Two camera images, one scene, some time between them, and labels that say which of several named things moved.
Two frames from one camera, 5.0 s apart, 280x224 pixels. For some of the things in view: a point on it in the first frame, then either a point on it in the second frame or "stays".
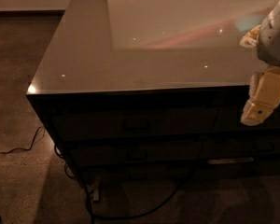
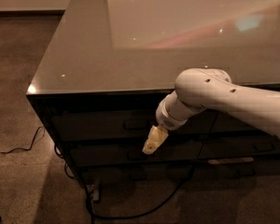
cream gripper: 274,44 → 166,119
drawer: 138,175 stays
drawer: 233,147 stays
